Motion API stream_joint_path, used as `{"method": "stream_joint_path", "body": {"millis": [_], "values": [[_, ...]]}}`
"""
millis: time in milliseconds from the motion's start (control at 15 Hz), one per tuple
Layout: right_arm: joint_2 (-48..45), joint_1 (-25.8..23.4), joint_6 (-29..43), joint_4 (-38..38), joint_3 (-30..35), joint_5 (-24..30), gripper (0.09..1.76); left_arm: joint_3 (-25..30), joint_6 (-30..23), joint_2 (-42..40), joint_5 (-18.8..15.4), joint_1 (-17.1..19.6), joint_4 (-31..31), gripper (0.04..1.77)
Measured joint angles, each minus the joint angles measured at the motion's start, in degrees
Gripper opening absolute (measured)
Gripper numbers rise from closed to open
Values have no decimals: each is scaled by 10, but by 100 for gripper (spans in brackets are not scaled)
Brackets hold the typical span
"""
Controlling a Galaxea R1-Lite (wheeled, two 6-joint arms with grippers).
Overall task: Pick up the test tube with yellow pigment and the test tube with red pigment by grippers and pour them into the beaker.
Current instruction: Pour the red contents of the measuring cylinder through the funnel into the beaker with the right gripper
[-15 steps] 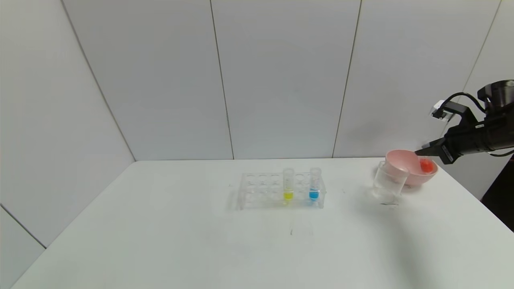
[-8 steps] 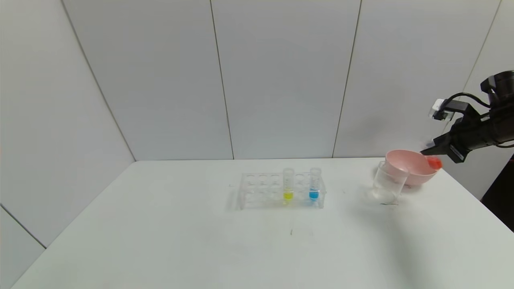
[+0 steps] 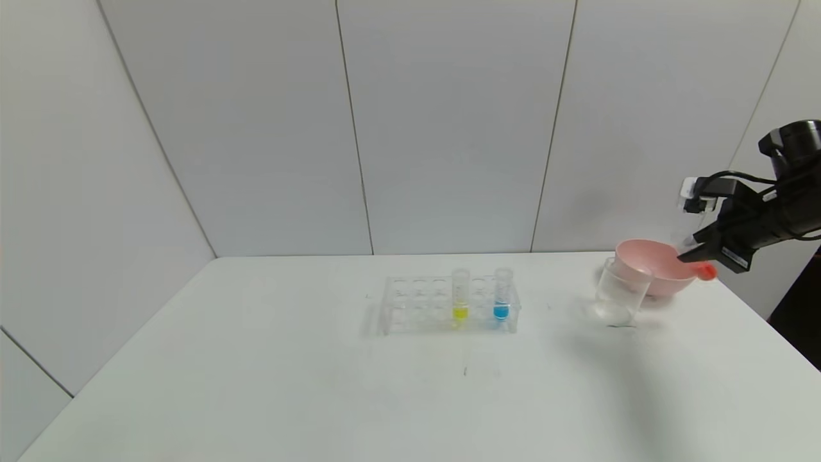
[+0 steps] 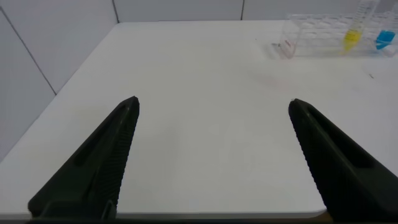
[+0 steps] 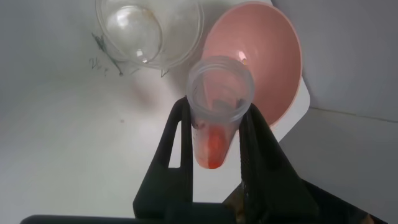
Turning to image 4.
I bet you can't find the clear acrylic test tube rack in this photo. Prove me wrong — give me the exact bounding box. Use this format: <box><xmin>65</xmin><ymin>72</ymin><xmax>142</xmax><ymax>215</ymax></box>
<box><xmin>278</xmin><ymin>12</ymin><xmax>398</xmax><ymax>59</ymax></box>

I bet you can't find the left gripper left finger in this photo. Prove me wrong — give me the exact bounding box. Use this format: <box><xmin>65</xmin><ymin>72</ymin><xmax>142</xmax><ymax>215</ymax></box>
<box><xmin>27</xmin><ymin>95</ymin><xmax>141</xmax><ymax>220</ymax></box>

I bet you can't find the test tube with blue pigment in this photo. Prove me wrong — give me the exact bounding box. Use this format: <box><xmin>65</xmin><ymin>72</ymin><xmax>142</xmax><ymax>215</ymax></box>
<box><xmin>374</xmin><ymin>0</ymin><xmax>398</xmax><ymax>52</ymax></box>

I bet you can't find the test tube with yellow pigment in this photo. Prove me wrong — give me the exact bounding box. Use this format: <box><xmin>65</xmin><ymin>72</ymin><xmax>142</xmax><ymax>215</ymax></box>
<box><xmin>341</xmin><ymin>0</ymin><xmax>381</xmax><ymax>55</ymax></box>

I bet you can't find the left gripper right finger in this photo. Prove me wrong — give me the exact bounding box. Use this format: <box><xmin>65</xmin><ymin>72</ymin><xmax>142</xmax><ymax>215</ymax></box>
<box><xmin>288</xmin><ymin>98</ymin><xmax>398</xmax><ymax>223</ymax></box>

